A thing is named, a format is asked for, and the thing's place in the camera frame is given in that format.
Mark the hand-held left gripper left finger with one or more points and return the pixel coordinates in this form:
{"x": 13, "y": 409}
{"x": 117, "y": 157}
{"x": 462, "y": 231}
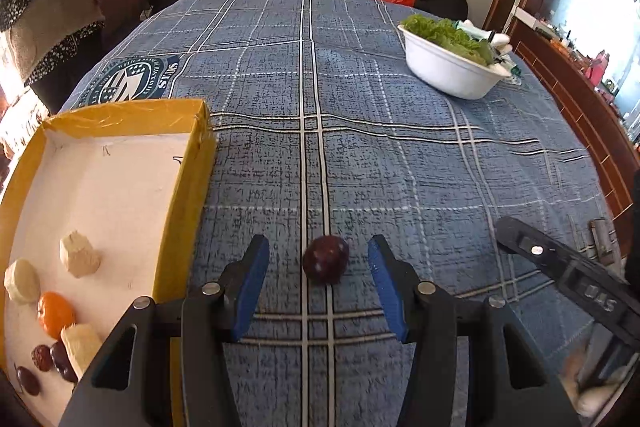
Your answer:
{"x": 250, "y": 292}

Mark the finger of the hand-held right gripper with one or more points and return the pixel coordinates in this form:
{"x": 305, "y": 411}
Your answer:
{"x": 575, "y": 277}

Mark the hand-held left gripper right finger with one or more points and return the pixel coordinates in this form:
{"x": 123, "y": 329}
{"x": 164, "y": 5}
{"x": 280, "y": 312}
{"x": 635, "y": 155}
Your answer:
{"x": 387, "y": 292}

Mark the dark purple round fruit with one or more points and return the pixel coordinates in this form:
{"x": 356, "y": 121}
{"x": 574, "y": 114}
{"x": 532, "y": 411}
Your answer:
{"x": 60, "y": 362}
{"x": 27, "y": 381}
{"x": 42, "y": 358}
{"x": 325, "y": 259}

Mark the yellow taped white foam box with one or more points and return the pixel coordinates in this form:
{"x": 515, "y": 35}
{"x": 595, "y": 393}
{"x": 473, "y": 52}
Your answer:
{"x": 115, "y": 187}

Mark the pale beige irregular chunk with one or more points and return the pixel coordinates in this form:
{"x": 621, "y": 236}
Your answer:
{"x": 80, "y": 255}

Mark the pale white chunk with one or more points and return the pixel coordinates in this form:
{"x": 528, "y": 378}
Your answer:
{"x": 82, "y": 347}

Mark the orange mandarin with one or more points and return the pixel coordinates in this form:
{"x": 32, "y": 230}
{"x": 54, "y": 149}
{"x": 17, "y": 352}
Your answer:
{"x": 55, "y": 314}

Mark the pale ribbed cylinder chunk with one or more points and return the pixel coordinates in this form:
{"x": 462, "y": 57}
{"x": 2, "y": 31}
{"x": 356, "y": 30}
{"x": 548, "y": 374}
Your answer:
{"x": 22, "y": 282}

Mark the small dark metal box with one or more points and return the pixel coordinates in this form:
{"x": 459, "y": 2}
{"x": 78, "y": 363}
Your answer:
{"x": 604, "y": 239}

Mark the blue plaid tablecloth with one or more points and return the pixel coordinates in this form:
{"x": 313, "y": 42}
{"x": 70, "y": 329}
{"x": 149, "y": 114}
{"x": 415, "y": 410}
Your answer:
{"x": 400, "y": 167}

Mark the wooden sideboard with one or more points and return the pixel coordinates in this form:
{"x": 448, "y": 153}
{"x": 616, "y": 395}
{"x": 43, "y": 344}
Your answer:
{"x": 585, "y": 107}

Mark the white bowl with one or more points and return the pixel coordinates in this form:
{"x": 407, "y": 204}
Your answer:
{"x": 450, "y": 74}

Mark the white plastic bottle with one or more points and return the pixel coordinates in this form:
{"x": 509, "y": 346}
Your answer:
{"x": 492, "y": 37}

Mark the green lettuce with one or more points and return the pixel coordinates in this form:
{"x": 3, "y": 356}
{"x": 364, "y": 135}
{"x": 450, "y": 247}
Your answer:
{"x": 440, "y": 32}

